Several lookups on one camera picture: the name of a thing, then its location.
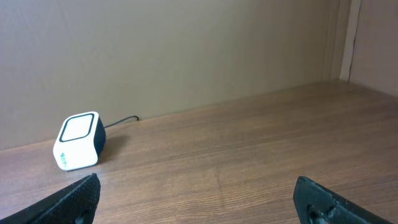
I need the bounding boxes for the white barcode scanner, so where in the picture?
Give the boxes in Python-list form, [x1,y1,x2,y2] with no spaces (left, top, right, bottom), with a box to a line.
[53,111,106,171]

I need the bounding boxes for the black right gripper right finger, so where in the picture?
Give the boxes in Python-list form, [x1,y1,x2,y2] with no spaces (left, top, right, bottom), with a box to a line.
[293,176,392,224]

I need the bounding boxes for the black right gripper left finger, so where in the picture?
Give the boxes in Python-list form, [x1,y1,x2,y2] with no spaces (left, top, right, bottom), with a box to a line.
[1,173,101,224]

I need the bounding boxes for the black scanner cable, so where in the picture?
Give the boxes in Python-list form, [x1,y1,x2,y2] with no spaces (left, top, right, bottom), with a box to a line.
[104,115,140,129]

